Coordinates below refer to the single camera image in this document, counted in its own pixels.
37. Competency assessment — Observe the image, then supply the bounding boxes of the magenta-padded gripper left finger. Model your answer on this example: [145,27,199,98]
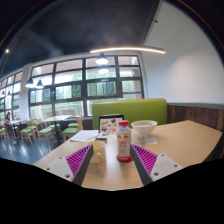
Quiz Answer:
[43,143,95,187]

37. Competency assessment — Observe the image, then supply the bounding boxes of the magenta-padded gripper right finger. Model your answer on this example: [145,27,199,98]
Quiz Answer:
[129,143,184,186]

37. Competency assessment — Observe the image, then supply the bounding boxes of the red-capped clear drink bottle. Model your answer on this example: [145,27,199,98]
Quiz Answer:
[116,120,133,163]

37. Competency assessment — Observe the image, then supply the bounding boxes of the white card under bowl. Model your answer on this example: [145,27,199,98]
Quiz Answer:
[134,135,158,146]

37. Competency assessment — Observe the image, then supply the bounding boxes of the white paper sheet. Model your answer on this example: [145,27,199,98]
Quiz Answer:
[69,129,100,143]

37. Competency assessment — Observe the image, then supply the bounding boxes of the group of green-seated wooden chairs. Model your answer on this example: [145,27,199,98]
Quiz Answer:
[0,114,84,146]

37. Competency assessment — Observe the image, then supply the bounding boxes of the white bowl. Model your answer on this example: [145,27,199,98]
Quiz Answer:
[130,119,158,138]

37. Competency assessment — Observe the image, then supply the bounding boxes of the wooden dining table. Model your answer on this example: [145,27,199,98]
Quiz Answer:
[42,114,73,144]
[8,119,26,141]

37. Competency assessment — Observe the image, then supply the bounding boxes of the small flat white box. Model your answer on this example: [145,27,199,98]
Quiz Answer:
[94,134,108,144]

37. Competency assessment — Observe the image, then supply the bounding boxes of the black-framed standing picture sign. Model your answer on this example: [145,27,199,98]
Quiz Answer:
[98,114,125,136]

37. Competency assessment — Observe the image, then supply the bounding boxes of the green bench backrest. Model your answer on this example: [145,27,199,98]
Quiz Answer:
[91,98,168,130]

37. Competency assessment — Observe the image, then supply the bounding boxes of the person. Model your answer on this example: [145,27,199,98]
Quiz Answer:
[3,111,16,144]

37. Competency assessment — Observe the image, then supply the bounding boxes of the group of pendant lamps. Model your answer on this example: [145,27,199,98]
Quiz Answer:
[25,53,110,90]

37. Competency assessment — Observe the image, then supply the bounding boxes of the long curved ceiling light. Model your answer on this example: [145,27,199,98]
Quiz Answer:
[89,45,166,55]

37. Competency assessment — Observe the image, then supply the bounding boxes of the cream mug with yellow handle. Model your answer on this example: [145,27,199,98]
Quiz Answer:
[85,140,107,165]

